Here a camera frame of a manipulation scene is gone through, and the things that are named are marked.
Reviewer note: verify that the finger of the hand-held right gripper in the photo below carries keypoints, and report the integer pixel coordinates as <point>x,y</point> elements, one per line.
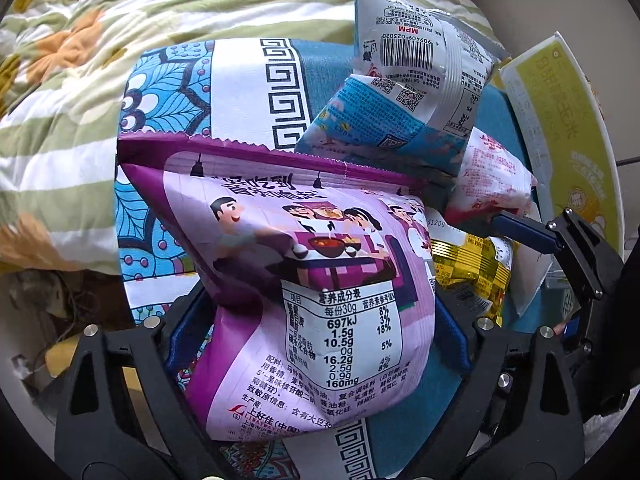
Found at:
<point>525,232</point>

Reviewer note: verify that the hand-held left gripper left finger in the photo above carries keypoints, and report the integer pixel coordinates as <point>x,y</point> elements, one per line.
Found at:
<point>180,335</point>

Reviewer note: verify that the green cardboard box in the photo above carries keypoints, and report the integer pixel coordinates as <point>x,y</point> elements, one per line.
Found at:
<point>565,135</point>

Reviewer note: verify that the floral quilt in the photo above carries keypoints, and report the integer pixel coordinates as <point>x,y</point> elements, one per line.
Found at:
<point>75,85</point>

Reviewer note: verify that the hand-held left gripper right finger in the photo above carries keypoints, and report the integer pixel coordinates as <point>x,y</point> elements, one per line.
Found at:
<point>452,340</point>

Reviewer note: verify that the pink white snack bag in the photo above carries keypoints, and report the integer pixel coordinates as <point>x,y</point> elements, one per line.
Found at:
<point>492,175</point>

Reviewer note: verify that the purple chip bag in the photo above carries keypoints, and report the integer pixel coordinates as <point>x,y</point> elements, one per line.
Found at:
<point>300,260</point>

